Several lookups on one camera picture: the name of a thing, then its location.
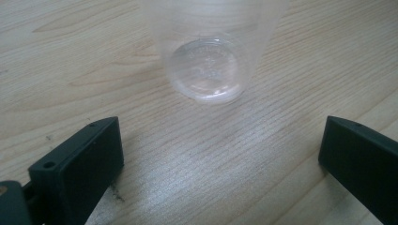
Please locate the clear plastic cup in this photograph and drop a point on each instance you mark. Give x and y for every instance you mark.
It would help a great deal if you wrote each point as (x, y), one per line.
(206, 47)

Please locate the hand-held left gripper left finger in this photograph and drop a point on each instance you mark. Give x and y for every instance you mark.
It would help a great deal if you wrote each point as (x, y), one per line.
(79, 168)

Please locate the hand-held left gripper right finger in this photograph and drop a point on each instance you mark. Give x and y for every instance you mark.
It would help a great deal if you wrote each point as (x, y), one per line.
(359, 159)

